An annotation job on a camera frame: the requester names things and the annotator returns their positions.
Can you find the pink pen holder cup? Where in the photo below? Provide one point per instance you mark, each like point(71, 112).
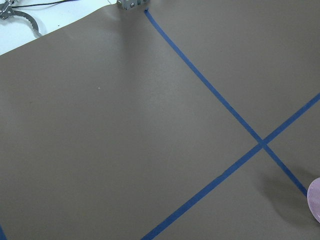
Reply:
point(313, 198)

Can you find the aluminium frame post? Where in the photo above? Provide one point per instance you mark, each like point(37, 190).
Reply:
point(130, 4)

